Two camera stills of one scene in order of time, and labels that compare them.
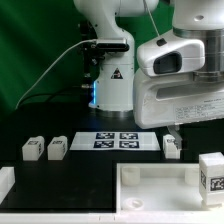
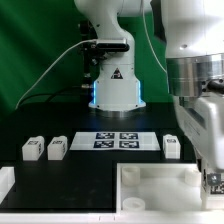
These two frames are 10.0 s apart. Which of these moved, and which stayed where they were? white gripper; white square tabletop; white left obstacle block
Moved: white gripper
Stayed: white left obstacle block; white square tabletop
